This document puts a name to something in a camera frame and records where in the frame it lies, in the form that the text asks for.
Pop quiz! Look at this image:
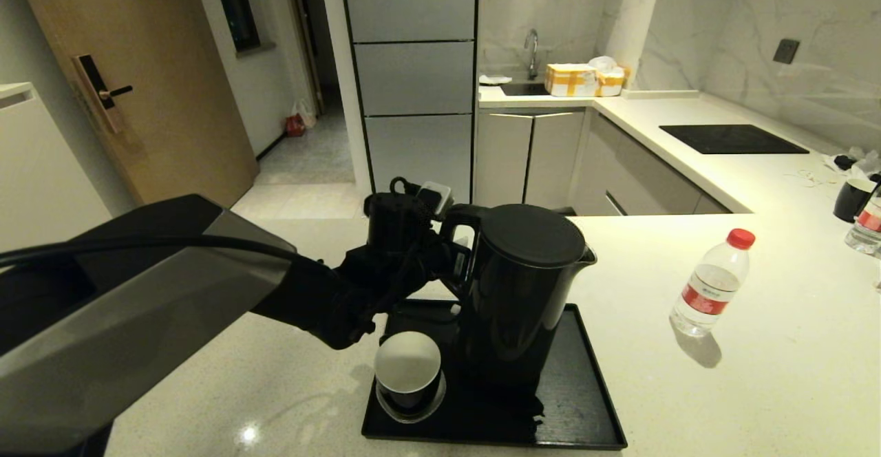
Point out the crumpled white plastic wrapper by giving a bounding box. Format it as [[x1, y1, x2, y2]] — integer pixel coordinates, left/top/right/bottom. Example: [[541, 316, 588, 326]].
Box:
[[822, 147, 881, 182]]

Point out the black rectangular serving tray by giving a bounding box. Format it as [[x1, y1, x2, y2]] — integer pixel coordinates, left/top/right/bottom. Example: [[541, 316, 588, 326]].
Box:
[[361, 299, 628, 450]]

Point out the tall grey refrigerator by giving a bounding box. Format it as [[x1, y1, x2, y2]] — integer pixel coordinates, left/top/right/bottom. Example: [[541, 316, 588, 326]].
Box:
[[339, 0, 480, 203]]

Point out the dark window pane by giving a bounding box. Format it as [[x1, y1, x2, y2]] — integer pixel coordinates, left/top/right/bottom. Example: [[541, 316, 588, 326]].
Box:
[[210, 0, 264, 55]]

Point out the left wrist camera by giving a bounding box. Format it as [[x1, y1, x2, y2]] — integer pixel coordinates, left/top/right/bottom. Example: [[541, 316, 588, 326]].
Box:
[[363, 177, 454, 248]]

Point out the small cardboard box yellow tape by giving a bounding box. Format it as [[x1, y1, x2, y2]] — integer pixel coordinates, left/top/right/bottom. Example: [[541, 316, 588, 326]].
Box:
[[595, 67, 630, 97]]

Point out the brown wooden door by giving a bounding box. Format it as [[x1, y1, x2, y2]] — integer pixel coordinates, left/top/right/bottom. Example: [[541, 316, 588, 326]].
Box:
[[12, 0, 260, 208]]

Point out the water bottle red label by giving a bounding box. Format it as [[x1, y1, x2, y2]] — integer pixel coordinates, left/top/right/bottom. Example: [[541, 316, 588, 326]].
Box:
[[669, 228, 756, 338], [845, 185, 881, 255]]

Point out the black mug white interior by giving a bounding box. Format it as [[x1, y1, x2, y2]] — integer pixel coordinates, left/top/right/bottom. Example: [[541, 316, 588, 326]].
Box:
[[832, 178, 875, 222], [374, 331, 443, 413]]

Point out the beige drawer cabinet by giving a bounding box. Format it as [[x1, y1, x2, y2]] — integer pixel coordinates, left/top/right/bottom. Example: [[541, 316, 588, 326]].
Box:
[[571, 113, 732, 217]]

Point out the black induction cooktop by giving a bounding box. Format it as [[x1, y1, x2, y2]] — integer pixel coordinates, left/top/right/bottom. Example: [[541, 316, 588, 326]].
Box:
[[659, 125, 810, 156]]

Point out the thin white cable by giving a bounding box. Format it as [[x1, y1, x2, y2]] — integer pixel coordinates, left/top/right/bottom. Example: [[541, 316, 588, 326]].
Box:
[[798, 168, 839, 188]]

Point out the beige lower cabinet door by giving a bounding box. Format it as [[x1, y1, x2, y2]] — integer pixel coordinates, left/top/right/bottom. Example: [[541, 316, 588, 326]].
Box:
[[524, 112, 586, 214], [475, 112, 533, 210]]

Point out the chrome sink faucet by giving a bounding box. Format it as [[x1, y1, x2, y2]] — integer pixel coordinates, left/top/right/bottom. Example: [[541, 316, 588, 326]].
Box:
[[523, 29, 540, 81]]

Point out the black gold door lock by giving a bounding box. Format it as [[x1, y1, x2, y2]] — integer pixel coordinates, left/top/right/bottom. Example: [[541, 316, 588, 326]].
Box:
[[72, 54, 135, 134]]

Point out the black electric kettle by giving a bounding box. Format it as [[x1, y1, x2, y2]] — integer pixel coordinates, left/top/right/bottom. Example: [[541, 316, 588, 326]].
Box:
[[439, 204, 598, 390]]

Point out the white storage cabinet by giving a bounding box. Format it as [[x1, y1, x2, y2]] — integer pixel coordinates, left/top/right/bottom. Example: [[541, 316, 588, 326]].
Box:
[[0, 83, 115, 255]]

